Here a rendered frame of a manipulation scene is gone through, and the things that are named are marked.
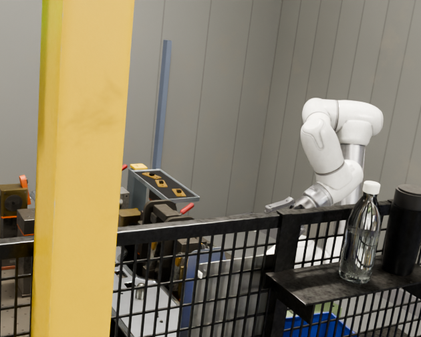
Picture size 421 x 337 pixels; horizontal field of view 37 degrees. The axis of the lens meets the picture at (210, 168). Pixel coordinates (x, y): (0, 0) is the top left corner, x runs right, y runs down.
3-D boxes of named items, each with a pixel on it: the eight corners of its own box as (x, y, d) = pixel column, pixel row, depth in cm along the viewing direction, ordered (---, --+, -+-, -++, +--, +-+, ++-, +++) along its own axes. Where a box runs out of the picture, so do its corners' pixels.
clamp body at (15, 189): (-12, 263, 271) (-10, 184, 261) (21, 260, 278) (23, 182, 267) (-8, 272, 264) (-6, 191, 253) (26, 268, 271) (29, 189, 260)
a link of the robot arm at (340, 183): (318, 202, 211) (305, 171, 205) (351, 176, 215) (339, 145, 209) (339, 211, 202) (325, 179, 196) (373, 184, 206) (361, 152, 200)
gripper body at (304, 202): (307, 210, 208) (285, 226, 205) (299, 190, 203) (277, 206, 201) (321, 218, 202) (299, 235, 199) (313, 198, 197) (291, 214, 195)
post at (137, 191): (120, 257, 290) (127, 168, 278) (135, 255, 294) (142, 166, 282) (126, 265, 284) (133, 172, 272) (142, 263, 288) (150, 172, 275)
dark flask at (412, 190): (371, 264, 133) (387, 184, 128) (396, 259, 136) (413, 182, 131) (397, 279, 127) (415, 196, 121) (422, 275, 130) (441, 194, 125)
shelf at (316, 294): (256, 293, 126) (268, 210, 121) (385, 270, 144) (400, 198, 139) (301, 330, 114) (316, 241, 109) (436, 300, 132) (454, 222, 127)
